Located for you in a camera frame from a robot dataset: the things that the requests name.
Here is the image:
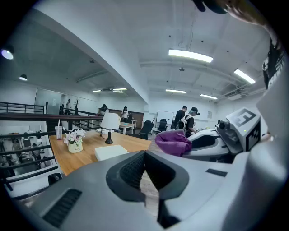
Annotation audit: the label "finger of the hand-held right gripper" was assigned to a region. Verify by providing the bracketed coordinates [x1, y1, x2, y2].
[182, 144, 233, 163]
[187, 129, 223, 151]

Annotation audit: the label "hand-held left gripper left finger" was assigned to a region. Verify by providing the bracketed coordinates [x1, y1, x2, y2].
[24, 150, 163, 231]

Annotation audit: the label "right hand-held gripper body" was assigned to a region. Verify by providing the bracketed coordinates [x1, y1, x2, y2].
[215, 107, 262, 157]

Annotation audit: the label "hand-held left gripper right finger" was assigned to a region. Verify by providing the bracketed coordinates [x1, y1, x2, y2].
[145, 150, 234, 231]

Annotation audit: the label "white rectangular board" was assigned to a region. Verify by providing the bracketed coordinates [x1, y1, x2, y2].
[94, 144, 130, 162]

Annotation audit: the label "purple cloth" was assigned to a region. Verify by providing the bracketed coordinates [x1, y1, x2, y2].
[154, 129, 193, 157]

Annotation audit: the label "light gray shorts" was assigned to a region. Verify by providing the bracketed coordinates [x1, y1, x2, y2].
[256, 74, 289, 145]

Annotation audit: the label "pink flowers in white pot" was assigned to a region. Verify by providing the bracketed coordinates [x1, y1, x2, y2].
[63, 129, 87, 154]

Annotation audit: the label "black office chair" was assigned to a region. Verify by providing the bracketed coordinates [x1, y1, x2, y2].
[138, 120, 156, 140]
[157, 119, 169, 134]

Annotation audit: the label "whiteboard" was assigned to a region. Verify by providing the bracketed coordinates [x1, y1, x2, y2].
[156, 110, 174, 127]

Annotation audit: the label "clear plastic cup with straw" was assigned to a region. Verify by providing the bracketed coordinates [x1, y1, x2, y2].
[54, 119, 63, 141]

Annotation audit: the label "black lamp base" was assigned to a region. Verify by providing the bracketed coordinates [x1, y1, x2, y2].
[100, 112, 120, 145]

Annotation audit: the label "small white-legged table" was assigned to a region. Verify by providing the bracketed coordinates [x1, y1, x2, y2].
[119, 121, 135, 135]

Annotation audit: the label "brown wooden counter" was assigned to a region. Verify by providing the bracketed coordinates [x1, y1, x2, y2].
[98, 108, 145, 129]

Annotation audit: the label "black printed t-shirt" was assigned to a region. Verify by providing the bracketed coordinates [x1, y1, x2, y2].
[261, 37, 286, 90]

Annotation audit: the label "black metal railing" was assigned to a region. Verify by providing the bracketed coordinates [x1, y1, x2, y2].
[0, 101, 107, 192]

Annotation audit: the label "person's neck and chin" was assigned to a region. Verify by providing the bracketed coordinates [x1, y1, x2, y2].
[222, 2, 277, 40]

